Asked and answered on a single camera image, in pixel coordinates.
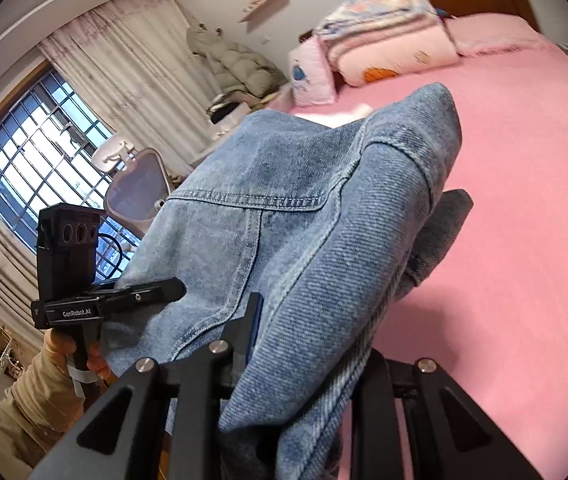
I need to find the pink wall shelf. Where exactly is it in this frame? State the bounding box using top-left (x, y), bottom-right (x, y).
top-left (238, 0), bottom-right (275, 23)

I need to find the beige left sleeve forearm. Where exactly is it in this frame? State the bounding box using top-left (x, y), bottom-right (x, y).
top-left (0, 350), bottom-right (83, 479)

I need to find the pink pillow with orange print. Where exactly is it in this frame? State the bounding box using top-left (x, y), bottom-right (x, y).
top-left (336, 25), bottom-right (460, 87)

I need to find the cream window curtain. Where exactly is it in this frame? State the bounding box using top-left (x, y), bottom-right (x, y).
top-left (0, 0), bottom-right (214, 346)

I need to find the pink bed sheet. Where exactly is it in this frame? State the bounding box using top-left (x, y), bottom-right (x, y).
top-left (298, 46), bottom-right (568, 479)

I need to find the pink cushion with blue print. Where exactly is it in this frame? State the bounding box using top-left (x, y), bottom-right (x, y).
top-left (288, 36), bottom-right (337, 107)

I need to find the left hand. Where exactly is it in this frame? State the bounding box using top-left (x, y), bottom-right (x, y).
top-left (43, 328), bottom-right (118, 386)

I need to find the window with metal grille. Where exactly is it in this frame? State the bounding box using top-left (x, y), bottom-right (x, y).
top-left (0, 66), bottom-right (141, 281)

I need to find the beige puffer coat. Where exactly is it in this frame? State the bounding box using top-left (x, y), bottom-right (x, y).
top-left (186, 25), bottom-right (287, 99)

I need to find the blue denim jacket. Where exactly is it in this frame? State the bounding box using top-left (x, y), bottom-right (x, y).
top-left (102, 84), bottom-right (472, 479)

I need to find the pink flat pillow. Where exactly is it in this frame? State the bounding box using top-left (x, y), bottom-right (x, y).
top-left (445, 13), bottom-right (553, 58)

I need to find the grey mesh office chair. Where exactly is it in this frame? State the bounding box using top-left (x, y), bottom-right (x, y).
top-left (91, 134), bottom-right (173, 238)

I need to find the folded pastel patterned blanket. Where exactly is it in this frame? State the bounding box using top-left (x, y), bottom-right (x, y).
top-left (313, 0), bottom-right (441, 70)

